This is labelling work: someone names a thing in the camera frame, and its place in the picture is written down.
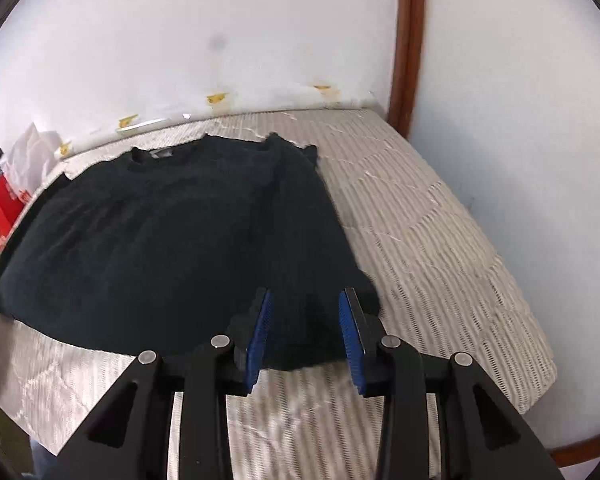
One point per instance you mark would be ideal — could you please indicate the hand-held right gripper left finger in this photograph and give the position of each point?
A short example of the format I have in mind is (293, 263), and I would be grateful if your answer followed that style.
(257, 342)

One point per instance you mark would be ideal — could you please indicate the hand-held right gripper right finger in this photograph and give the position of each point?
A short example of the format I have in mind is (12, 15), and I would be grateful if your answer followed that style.
(351, 342)

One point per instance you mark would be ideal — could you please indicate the black sweatshirt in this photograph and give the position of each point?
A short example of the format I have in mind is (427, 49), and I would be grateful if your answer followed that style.
(170, 240)

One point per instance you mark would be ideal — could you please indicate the striped quilted mattress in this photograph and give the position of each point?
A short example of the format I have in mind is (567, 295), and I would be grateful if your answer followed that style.
(430, 260)

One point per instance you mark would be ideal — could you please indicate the brown wooden baseboard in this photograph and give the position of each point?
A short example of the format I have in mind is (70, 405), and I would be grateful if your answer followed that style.
(580, 452)

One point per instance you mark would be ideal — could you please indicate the red carton box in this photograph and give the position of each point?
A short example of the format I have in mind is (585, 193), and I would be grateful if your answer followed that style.
(0, 210)

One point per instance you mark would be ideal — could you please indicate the white plastic bag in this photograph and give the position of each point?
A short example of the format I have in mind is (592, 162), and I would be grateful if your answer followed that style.
(30, 155)

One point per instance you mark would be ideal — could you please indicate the brown wooden door frame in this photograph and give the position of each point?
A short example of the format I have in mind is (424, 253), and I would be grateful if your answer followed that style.
(409, 45)

